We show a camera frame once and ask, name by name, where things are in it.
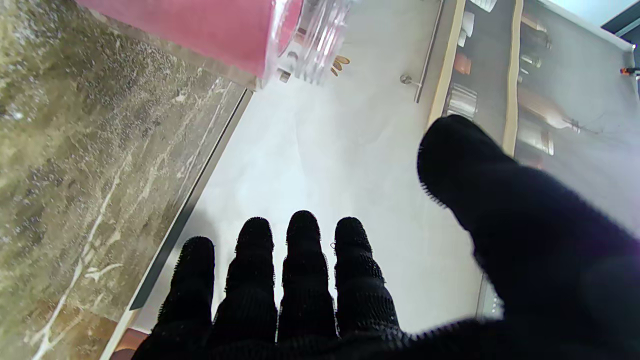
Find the printed kitchen backdrop banner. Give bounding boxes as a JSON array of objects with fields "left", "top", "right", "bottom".
[{"left": 100, "top": 0, "right": 640, "bottom": 360}]

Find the clear bottle with pink seasoning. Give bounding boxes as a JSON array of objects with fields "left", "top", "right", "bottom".
[{"left": 75, "top": 0, "right": 353, "bottom": 86}]

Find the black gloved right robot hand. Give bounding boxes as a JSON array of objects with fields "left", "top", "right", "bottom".
[{"left": 132, "top": 115, "right": 640, "bottom": 360}]

